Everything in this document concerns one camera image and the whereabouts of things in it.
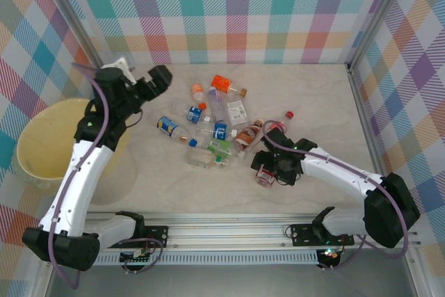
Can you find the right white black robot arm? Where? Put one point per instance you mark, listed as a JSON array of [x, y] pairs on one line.
[[333, 168]]

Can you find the aluminium frame floor bar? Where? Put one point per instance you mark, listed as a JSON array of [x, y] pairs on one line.
[[368, 119]]

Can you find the round pale yellow bin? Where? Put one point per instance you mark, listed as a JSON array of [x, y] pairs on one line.
[[45, 144]]

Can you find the green label bottle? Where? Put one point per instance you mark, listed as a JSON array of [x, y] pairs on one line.
[[220, 145]]

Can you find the clear bottle green cap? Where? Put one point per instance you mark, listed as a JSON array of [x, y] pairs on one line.
[[222, 163]]

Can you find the orange label bottle brown cap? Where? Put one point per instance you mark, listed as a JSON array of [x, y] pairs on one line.
[[222, 82]]

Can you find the red label bottle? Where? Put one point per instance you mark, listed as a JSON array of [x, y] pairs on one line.
[[265, 178]]

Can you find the clear bottle purple label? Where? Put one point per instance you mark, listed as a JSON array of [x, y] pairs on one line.
[[217, 107]]

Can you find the blue yellow label bottle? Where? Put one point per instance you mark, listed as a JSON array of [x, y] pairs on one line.
[[167, 126]]

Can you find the large clear square bottle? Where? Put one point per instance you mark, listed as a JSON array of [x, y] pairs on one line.
[[200, 158]]

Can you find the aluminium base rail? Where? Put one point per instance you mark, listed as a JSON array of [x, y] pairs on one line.
[[226, 231]]

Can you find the small bottle peach cap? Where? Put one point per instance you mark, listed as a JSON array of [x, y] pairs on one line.
[[197, 93]]

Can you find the small blue label bottle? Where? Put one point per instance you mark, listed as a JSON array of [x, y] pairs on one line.
[[194, 113]]

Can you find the square bottle white label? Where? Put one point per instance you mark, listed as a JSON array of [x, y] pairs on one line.
[[237, 111]]

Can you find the aluminium frame post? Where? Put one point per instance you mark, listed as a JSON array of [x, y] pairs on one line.
[[379, 15], [78, 15]]

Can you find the pink bottle red cap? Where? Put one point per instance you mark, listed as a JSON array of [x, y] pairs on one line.
[[281, 124]]

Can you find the blue label water bottle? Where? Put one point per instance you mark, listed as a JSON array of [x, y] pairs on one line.
[[219, 130]]

